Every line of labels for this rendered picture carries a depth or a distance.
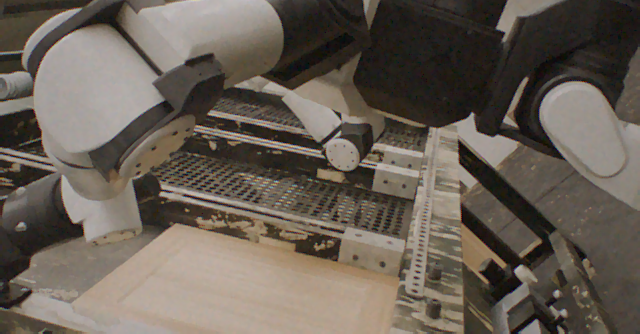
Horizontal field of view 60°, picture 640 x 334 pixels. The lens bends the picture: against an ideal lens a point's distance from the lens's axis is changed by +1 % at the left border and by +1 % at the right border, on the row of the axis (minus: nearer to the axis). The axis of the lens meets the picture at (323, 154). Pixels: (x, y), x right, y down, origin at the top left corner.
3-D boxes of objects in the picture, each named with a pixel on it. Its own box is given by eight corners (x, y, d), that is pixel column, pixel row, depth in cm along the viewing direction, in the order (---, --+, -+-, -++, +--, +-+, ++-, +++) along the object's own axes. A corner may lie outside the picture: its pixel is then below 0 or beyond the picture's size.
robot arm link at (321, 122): (299, 98, 130) (353, 159, 132) (278, 116, 122) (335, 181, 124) (328, 72, 124) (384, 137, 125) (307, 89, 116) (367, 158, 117)
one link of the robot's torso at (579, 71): (612, 69, 88) (538, 44, 90) (639, 79, 75) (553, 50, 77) (575, 144, 92) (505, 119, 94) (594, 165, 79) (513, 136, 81)
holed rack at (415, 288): (422, 299, 98) (423, 296, 97) (405, 295, 98) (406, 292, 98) (441, 122, 253) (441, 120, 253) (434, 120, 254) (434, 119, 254)
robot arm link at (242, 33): (175, 105, 39) (313, 51, 58) (55, -29, 40) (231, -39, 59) (109, 194, 46) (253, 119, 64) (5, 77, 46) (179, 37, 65)
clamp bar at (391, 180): (413, 202, 159) (430, 121, 152) (48, 122, 180) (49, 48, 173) (415, 191, 169) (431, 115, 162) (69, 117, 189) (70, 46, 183)
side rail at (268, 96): (425, 147, 250) (430, 123, 247) (199, 101, 269) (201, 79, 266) (426, 143, 257) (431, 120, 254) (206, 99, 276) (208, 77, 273)
